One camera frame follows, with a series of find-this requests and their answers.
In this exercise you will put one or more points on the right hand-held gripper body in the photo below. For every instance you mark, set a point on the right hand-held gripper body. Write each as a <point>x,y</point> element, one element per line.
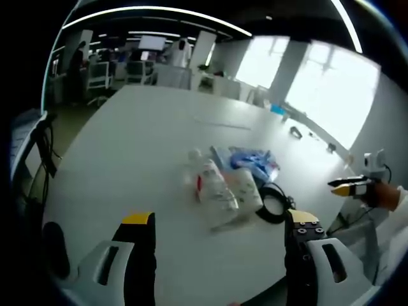
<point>374,162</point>

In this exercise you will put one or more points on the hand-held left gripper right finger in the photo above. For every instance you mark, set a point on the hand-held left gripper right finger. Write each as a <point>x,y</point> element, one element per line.
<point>306,252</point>

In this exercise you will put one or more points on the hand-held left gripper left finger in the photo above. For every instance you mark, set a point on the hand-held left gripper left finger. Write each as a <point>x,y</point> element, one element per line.
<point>134,248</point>

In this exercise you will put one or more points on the white printed packet item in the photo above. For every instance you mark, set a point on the white printed packet item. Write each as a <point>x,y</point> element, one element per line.
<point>247,188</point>

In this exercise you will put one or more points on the blue plastic bag item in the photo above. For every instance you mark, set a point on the blue plastic bag item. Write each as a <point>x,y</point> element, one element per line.
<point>252,161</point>

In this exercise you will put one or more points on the clear plastic bag with items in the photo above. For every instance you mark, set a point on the clear plastic bag with items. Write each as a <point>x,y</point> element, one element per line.
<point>212,183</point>

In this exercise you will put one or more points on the person's right hand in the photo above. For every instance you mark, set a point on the person's right hand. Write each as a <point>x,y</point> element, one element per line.
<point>382,196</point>

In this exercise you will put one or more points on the small dark object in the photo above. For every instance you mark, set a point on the small dark object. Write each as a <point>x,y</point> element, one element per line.
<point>332,147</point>

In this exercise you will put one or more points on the small black device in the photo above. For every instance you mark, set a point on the small black device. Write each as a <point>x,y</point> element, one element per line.
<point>296,132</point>

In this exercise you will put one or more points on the black rounded object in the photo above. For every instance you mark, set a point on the black rounded object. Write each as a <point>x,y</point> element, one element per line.
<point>56,252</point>

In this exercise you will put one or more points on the light blue box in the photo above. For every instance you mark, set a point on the light blue box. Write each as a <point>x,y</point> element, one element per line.
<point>278,109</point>

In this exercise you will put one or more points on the white table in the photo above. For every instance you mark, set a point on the white table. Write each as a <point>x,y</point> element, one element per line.
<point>153,143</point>

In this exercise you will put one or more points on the white office chair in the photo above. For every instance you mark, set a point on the white office chair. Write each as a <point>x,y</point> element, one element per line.
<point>140,72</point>
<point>99,75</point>

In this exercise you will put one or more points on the white partition column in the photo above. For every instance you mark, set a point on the white partition column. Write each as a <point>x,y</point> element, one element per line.
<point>204,51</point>

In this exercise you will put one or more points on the wall monitor screen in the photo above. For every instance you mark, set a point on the wall monitor screen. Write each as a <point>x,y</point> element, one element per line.
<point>152,43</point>

